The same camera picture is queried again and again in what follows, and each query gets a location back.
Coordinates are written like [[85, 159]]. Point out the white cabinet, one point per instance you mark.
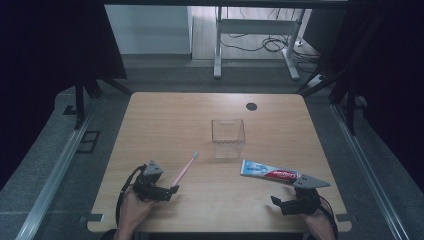
[[150, 30]]

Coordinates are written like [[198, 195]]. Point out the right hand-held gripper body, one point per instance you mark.
[[306, 200]]

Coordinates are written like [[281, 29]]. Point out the person's left hand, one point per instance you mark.
[[133, 211]]

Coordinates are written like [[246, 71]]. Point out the dark curtain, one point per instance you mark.
[[50, 66], [393, 83]]

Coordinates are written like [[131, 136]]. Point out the clear plastic container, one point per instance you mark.
[[228, 148]]

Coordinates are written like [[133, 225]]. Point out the blue red toothpaste tube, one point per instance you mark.
[[266, 171]]

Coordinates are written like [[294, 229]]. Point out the pink toothbrush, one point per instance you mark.
[[185, 170]]

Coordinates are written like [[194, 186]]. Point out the black floor bracket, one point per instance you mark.
[[88, 141]]

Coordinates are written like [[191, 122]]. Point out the dark cabinet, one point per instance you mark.
[[325, 31]]

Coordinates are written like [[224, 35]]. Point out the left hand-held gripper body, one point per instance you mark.
[[149, 191]]

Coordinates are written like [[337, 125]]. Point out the dark overhead beam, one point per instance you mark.
[[226, 3]]

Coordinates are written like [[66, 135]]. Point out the aluminium rail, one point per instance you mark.
[[370, 173], [50, 186]]

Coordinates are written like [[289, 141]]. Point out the person's right hand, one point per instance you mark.
[[316, 221]]

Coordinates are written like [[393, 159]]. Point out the white power strip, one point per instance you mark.
[[315, 80]]

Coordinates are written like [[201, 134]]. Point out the black metal stand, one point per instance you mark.
[[79, 100], [350, 106]]

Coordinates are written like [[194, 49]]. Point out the white desk frame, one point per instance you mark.
[[218, 40]]

